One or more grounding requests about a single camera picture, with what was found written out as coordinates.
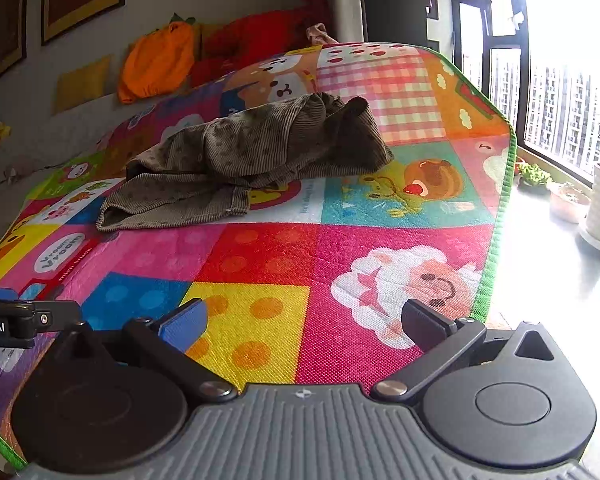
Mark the yellow cushion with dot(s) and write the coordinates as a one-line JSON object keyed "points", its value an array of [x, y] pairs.
{"points": [[211, 35], [82, 85]]}

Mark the white post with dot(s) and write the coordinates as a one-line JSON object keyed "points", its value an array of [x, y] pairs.
{"points": [[347, 0]]}

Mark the small leafy green plant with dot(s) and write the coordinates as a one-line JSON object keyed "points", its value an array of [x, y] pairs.
{"points": [[534, 174]]}

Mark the red plush cushion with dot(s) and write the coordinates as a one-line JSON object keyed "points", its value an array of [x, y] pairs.
{"points": [[250, 42]]}

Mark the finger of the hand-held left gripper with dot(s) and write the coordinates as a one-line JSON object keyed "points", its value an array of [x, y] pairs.
{"points": [[57, 315]]}

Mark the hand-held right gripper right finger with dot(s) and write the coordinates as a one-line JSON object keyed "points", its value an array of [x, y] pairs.
{"points": [[422, 322]]}

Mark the pink cloth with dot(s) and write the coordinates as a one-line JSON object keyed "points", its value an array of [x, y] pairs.
{"points": [[321, 32]]}

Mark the colourful cartoon play mat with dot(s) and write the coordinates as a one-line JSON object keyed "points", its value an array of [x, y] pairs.
{"points": [[260, 270]]}

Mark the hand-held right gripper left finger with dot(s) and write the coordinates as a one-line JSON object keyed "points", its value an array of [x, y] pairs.
{"points": [[182, 325]]}

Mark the pink bowl planter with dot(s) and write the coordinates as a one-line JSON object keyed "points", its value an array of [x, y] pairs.
{"points": [[569, 202]]}

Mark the orange pumpkin cushion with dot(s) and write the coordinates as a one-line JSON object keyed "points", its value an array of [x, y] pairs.
{"points": [[155, 62]]}

